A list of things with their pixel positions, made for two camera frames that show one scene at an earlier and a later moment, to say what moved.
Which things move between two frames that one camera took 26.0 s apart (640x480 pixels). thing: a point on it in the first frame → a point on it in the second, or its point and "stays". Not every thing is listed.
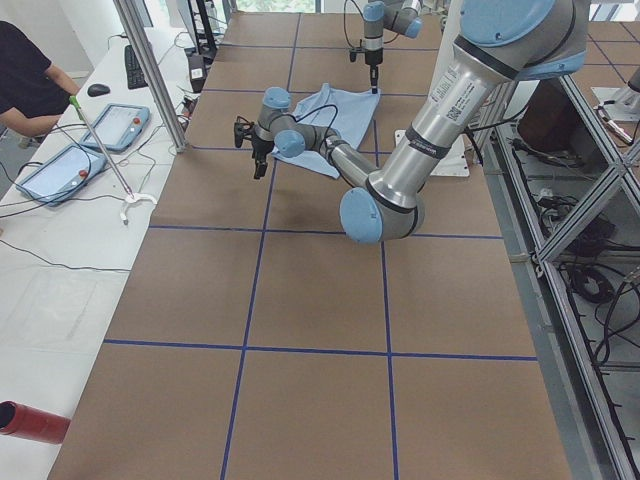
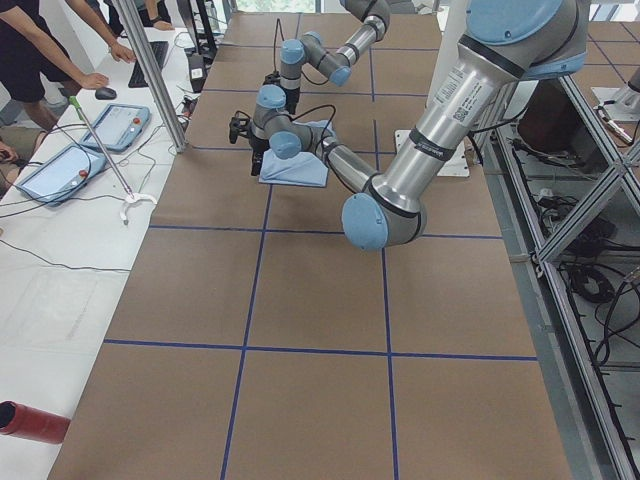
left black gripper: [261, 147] stays
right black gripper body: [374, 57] → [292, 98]
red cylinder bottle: [20, 420] stays
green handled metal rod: [133, 196] stays
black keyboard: [135, 75] → [159, 49]
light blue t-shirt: [346, 112] → [304, 168]
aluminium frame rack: [570, 210] stays
